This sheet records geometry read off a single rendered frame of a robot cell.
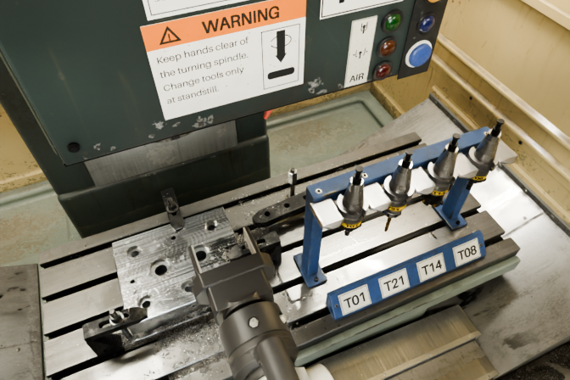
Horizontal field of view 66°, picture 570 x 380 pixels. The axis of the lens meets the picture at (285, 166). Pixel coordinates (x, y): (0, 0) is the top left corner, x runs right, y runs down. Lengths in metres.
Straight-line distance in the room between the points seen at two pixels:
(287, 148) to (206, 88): 1.44
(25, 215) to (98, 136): 1.47
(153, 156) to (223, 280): 0.81
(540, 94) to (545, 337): 0.66
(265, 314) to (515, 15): 1.12
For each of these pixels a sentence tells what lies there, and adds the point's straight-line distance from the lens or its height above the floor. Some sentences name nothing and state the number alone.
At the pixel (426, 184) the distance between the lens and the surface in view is 0.97.
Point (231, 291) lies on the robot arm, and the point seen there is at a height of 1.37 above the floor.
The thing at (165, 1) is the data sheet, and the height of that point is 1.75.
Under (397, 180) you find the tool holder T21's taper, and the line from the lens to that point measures 0.91.
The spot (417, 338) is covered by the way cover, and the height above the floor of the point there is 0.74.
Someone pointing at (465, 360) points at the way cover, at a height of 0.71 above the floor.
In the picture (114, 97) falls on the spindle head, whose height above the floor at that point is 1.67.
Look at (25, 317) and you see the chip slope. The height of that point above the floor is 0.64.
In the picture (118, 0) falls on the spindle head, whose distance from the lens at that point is 0.40.
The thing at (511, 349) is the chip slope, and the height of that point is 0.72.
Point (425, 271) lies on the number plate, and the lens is 1.19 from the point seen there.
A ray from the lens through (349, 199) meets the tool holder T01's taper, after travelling 0.87.
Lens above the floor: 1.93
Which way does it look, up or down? 48 degrees down
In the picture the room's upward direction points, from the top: straight up
